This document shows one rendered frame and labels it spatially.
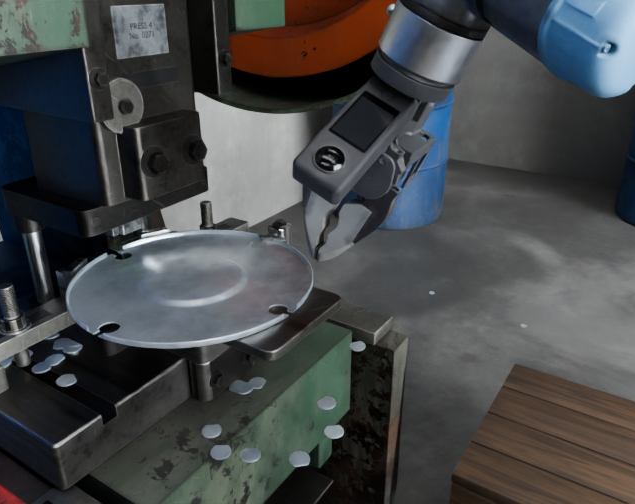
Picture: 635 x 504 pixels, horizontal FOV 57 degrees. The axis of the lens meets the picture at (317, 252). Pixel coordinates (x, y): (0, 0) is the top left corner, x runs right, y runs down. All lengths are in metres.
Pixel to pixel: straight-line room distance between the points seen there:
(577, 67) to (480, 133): 3.65
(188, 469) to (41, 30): 0.44
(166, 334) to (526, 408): 0.82
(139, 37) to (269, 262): 0.30
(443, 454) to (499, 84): 2.76
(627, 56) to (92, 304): 0.57
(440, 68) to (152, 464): 0.49
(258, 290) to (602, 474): 0.72
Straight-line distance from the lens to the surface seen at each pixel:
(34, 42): 0.56
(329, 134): 0.48
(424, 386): 1.85
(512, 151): 4.00
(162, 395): 0.73
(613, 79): 0.41
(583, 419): 1.28
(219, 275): 0.73
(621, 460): 1.22
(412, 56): 0.48
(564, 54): 0.41
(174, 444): 0.71
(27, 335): 0.75
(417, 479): 1.57
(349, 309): 0.93
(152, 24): 0.70
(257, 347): 0.60
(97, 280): 0.77
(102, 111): 0.61
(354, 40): 0.90
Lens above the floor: 1.12
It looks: 25 degrees down
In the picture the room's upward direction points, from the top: straight up
